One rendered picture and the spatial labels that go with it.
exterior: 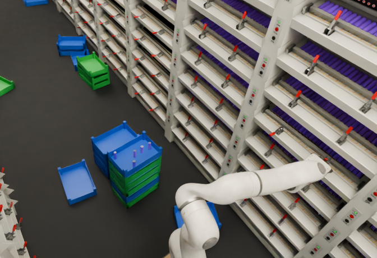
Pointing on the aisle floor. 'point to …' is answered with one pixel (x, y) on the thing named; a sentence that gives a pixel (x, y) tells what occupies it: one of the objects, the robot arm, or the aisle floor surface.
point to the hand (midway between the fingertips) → (326, 159)
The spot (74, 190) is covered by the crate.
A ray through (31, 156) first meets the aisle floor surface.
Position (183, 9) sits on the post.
